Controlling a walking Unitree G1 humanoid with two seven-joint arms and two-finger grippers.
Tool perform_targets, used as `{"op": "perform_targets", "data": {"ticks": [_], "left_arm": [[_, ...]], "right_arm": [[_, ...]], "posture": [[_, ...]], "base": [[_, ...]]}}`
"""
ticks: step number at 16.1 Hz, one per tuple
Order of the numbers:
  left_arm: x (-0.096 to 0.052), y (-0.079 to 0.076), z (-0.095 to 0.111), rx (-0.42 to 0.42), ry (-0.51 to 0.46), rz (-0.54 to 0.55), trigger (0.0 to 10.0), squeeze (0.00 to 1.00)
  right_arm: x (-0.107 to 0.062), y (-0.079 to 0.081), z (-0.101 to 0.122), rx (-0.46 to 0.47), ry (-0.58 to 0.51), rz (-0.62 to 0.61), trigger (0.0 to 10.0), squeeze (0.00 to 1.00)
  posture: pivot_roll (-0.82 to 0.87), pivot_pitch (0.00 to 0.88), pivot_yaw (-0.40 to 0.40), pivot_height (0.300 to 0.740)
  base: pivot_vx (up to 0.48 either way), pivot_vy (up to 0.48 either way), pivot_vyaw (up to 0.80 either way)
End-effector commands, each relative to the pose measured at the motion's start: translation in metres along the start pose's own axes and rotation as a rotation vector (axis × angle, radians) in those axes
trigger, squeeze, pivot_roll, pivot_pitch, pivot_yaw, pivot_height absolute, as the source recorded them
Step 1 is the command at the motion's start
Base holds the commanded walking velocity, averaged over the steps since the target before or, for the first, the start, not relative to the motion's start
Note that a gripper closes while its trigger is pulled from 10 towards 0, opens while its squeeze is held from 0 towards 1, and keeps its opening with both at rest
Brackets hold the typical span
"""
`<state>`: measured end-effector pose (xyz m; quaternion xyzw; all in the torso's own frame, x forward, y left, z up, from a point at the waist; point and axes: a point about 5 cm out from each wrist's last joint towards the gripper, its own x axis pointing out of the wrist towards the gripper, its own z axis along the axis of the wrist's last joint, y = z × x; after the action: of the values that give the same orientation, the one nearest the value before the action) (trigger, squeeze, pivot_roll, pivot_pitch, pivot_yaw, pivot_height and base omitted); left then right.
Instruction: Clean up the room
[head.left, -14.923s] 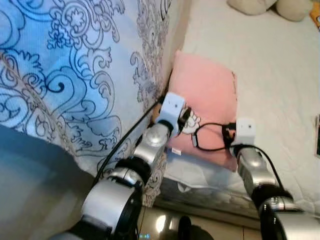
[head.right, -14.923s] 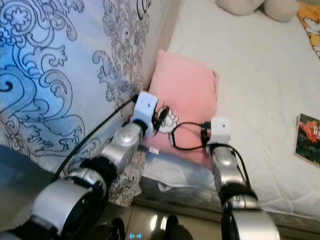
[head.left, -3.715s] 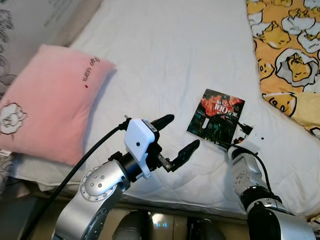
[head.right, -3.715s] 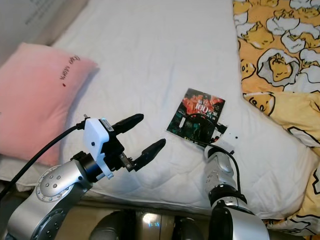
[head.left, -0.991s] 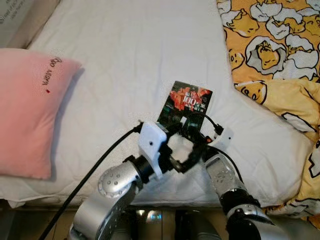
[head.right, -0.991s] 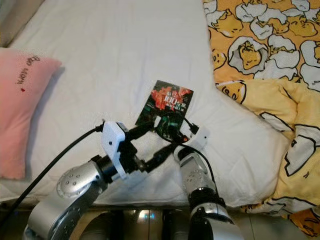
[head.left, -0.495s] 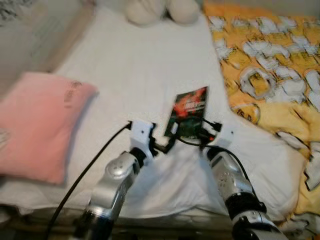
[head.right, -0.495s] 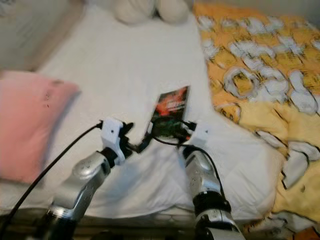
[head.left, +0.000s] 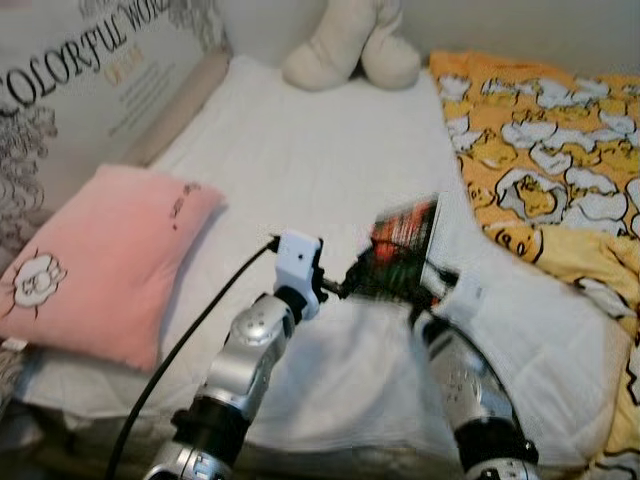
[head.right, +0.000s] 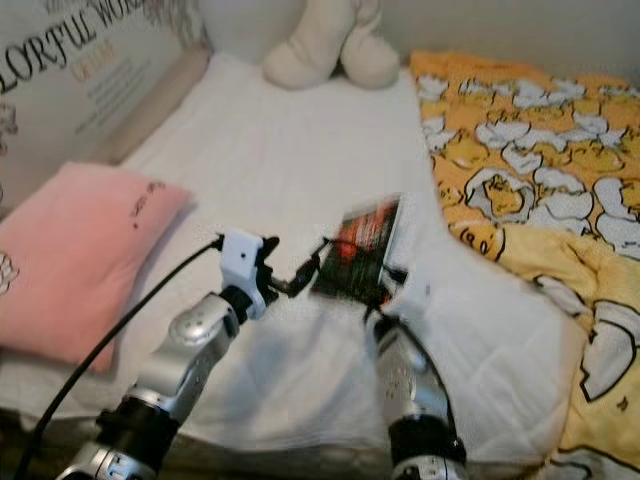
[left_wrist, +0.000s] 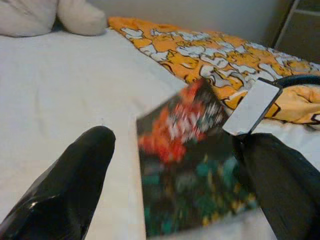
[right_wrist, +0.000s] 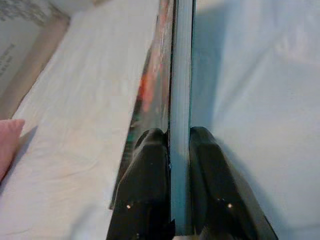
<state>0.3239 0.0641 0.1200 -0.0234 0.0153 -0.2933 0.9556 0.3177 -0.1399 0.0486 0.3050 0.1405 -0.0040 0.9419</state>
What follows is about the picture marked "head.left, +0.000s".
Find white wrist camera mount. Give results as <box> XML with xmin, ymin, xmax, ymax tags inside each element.
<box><xmin>272</xmin><ymin>230</ymin><xmax>326</xmax><ymax>321</ymax></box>
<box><xmin>440</xmin><ymin>272</ymin><xmax>493</xmax><ymax>323</ymax></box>

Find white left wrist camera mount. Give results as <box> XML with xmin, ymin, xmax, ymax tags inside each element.
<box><xmin>272</xmin><ymin>230</ymin><xmax>326</xmax><ymax>321</ymax></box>

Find yellow cartoon print blanket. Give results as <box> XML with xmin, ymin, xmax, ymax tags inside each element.
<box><xmin>428</xmin><ymin>50</ymin><xmax>640</xmax><ymax>480</ymax></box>

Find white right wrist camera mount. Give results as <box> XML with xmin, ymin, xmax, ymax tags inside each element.
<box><xmin>440</xmin><ymin>272</ymin><xmax>493</xmax><ymax>323</ymax></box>

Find pink sheep pillow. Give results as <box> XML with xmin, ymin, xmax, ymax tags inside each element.
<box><xmin>0</xmin><ymin>163</ymin><xmax>227</xmax><ymax>373</ymax></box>

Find cream plush toy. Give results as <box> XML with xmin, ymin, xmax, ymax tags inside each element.
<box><xmin>282</xmin><ymin>0</ymin><xmax>423</xmax><ymax>93</ymax></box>

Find printed lettering headboard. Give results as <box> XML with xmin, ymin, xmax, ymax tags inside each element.
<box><xmin>0</xmin><ymin>0</ymin><xmax>233</xmax><ymax>276</ymax></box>

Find white quilted mattress pad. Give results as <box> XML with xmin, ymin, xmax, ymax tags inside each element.
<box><xmin>15</xmin><ymin>52</ymin><xmax>640</xmax><ymax>471</ymax></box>

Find red and black book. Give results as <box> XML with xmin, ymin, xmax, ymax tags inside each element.
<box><xmin>345</xmin><ymin>192</ymin><xmax>446</xmax><ymax>306</ymax></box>

